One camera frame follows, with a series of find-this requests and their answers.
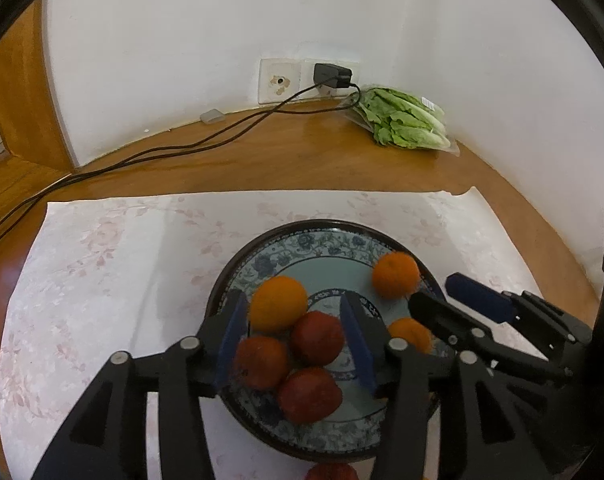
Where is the small orange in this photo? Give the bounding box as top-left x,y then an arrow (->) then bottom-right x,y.
249,275 -> 307,333

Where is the white wall socket plate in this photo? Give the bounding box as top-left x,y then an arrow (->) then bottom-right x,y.
257,58 -> 360,105

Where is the red apple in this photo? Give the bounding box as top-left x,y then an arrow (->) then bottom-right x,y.
290,311 -> 345,366
277,367 -> 343,425
305,464 -> 359,480
233,336 -> 291,391

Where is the red apple front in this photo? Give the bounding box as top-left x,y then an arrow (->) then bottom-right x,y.
277,367 -> 343,425

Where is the blue floral ceramic plate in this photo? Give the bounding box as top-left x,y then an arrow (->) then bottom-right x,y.
204,219 -> 456,463

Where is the bagged green lettuce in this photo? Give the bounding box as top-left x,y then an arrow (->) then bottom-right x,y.
340,86 -> 459,155

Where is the red apple back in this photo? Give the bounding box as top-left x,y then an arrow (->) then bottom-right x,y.
233,336 -> 291,391

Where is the white floral table mat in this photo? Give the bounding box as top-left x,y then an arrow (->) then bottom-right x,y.
0,190 -> 537,479

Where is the small grey wall stub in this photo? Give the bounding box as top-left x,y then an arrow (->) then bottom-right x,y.
200,108 -> 226,125

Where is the black power cable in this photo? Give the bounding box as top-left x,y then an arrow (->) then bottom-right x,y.
0,81 -> 363,413

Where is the wooden window frame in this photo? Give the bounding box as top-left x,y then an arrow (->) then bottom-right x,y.
0,0 -> 75,172

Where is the black power adapter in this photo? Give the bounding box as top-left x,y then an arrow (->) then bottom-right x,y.
313,62 -> 353,89

